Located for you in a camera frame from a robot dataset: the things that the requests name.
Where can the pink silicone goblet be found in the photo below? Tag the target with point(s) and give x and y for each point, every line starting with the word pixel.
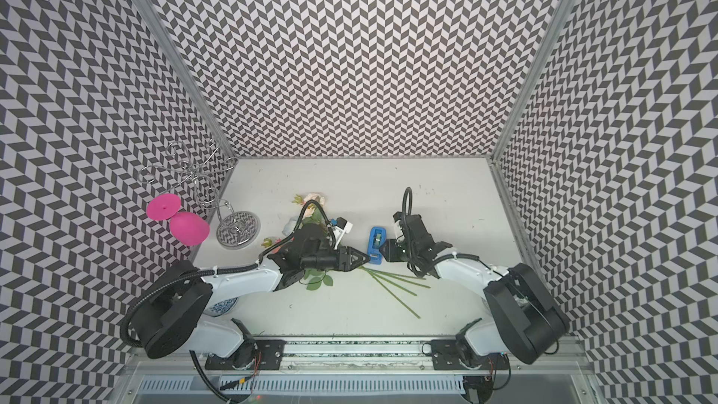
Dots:
pixel 187 227

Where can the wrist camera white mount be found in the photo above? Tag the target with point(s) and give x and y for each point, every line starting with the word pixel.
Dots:
pixel 341 227
pixel 398 229

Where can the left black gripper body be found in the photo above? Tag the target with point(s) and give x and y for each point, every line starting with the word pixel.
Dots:
pixel 327 258

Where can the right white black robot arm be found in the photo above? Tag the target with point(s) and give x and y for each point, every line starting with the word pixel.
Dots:
pixel 521 316

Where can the blue white patterned bowl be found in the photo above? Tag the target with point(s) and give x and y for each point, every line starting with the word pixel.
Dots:
pixel 220 308

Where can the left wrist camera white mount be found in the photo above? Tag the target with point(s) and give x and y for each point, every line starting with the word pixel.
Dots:
pixel 341 227

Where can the silver wire jewelry stand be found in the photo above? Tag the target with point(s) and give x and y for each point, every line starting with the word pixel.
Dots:
pixel 236 229

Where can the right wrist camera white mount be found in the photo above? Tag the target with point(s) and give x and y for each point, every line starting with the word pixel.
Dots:
pixel 398 229

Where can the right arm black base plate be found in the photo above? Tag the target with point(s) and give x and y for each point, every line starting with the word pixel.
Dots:
pixel 454 355

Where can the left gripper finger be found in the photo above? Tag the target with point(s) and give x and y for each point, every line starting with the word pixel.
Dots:
pixel 357 257
pixel 354 264

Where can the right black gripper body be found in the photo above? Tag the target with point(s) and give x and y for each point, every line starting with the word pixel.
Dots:
pixel 409 252

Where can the blue tape dispenser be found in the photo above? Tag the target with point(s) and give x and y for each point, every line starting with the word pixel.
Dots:
pixel 377 237

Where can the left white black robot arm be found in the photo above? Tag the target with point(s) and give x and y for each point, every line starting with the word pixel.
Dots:
pixel 175 312

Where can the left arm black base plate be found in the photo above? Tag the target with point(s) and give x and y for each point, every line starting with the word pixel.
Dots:
pixel 260 355

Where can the artificial rose bouquet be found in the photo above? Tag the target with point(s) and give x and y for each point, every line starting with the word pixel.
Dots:
pixel 312 212

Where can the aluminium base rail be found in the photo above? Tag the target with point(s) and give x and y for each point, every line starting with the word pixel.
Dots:
pixel 400 354

